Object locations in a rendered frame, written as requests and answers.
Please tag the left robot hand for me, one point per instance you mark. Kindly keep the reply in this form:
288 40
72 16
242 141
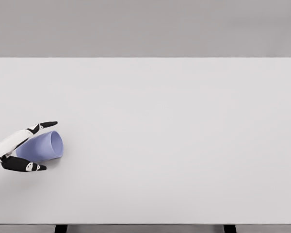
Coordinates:
9 143

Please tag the lavender plastic cup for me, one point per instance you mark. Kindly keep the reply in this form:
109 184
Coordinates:
42 146

